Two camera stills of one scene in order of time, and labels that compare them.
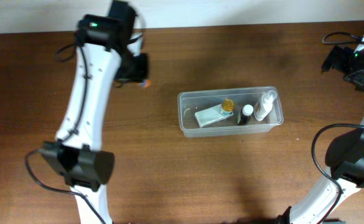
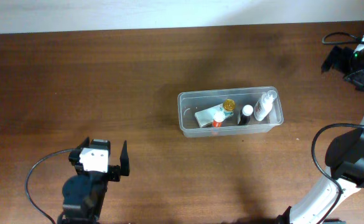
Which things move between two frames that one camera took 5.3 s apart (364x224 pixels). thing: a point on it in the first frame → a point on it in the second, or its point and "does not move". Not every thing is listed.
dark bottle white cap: (244, 114) does not move
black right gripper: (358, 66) does not move
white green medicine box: (211, 115) does not move
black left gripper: (142, 72) → (115, 170)
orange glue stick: (147, 83) → (219, 116)
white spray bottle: (264, 106) does not move
